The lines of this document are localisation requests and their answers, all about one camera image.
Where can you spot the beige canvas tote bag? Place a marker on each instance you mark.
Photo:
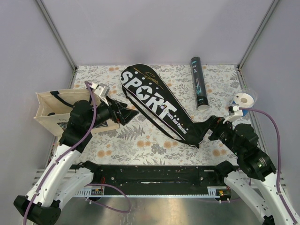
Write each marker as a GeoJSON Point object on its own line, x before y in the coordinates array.
{"type": "Point", "coordinates": [55, 108]}

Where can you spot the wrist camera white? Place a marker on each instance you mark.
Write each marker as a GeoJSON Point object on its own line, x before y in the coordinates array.
{"type": "Point", "coordinates": [101, 90]}
{"type": "Point", "coordinates": [234, 113]}

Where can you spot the black shuttlecock tube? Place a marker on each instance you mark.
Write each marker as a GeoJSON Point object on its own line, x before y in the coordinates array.
{"type": "Point", "coordinates": [201, 99]}

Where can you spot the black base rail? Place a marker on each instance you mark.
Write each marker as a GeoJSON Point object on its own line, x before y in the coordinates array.
{"type": "Point", "coordinates": [120, 177]}

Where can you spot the black sport racket cover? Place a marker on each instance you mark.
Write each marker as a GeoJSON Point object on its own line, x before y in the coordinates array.
{"type": "Point", "coordinates": [145, 89]}

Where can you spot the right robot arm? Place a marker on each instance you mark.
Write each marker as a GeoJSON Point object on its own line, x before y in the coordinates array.
{"type": "Point", "coordinates": [270, 205]}

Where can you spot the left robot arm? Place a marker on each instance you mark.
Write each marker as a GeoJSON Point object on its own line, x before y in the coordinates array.
{"type": "Point", "coordinates": [44, 202]}

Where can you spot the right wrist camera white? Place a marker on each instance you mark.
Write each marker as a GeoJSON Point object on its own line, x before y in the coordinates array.
{"type": "Point", "coordinates": [234, 113]}

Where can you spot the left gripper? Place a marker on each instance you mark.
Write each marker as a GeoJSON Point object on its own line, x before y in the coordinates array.
{"type": "Point", "coordinates": [124, 114]}

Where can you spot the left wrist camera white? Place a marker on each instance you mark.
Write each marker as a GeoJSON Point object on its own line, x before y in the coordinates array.
{"type": "Point", "coordinates": [101, 90]}

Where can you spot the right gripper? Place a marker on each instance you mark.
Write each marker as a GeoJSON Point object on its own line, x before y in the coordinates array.
{"type": "Point", "coordinates": [218, 123]}

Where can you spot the blue wrapped toilet paper roll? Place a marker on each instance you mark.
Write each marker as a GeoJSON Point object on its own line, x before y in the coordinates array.
{"type": "Point", "coordinates": [243, 100]}

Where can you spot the white slotted cable duct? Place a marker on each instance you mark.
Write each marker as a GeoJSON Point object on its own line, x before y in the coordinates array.
{"type": "Point", "coordinates": [200, 192]}

